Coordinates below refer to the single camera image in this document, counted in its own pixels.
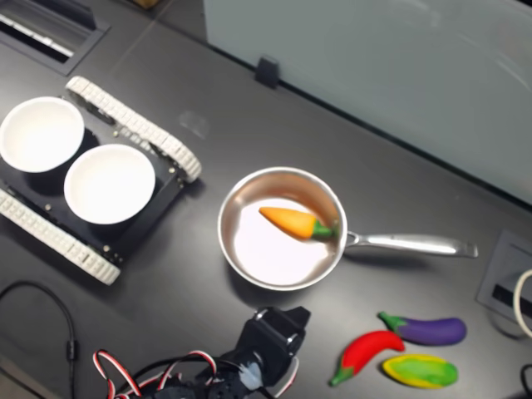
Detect red toy chilli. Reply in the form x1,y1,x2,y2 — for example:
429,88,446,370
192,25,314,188
329,330,406,387

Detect yellow green toy corn cob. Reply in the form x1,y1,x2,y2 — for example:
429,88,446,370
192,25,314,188
382,353,460,390

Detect pale grey putty lump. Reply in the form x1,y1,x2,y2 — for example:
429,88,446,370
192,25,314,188
241,360,264,390

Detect orange toy carrot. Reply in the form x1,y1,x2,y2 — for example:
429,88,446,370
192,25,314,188
259,206,340,242

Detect purple toy aubergine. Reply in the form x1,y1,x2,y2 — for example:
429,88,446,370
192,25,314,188
377,311,468,346

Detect white bowl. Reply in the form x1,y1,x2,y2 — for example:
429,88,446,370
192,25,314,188
0,96,86,174
63,144,157,226

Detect black vehicle with white tracks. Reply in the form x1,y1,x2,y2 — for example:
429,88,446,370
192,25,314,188
0,76,204,287

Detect frosted glass partition panel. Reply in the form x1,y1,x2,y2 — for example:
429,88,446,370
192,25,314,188
203,0,532,205

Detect steel pan with long handle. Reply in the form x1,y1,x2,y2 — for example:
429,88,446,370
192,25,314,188
217,166,479,292

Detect long black cable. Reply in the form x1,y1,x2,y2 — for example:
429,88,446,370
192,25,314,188
0,281,80,399

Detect grey recessed cable box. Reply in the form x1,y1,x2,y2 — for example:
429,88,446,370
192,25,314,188
475,228,532,321

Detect white cable loop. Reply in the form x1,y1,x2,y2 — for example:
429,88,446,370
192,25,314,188
513,268,532,338

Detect black partition bracket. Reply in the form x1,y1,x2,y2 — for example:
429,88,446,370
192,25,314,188
254,56,280,89

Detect black recessed cable tray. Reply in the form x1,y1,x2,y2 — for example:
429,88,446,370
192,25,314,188
0,0,112,76

